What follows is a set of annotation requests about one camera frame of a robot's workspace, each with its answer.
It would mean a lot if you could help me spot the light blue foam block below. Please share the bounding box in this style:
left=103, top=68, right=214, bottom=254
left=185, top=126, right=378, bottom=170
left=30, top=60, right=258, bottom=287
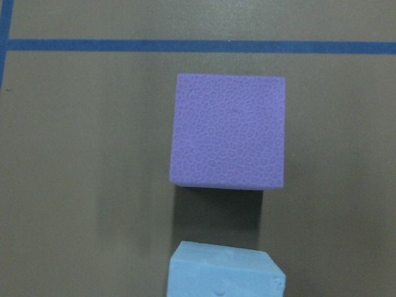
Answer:
left=166, top=241, right=286, bottom=296

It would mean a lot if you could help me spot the purple foam block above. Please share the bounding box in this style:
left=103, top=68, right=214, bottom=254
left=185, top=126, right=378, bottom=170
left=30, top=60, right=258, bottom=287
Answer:
left=169, top=74, right=286, bottom=191

